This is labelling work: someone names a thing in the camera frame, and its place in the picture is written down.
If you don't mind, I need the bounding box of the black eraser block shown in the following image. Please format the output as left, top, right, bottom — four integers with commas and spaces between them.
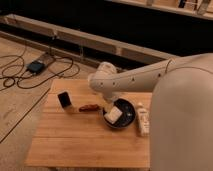
58, 92, 71, 108

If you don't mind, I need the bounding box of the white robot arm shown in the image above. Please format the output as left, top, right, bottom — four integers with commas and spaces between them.
88, 53, 213, 171

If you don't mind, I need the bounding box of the black round bowl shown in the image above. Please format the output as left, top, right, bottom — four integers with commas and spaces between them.
103, 98, 136, 129

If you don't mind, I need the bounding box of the brown food piece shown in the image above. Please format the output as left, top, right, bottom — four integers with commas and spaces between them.
79, 104, 100, 112

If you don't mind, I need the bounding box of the wooden table board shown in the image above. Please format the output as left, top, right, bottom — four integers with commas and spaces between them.
26, 79, 150, 170

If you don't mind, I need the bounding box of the black floor cable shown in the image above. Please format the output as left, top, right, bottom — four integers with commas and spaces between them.
0, 43, 81, 90

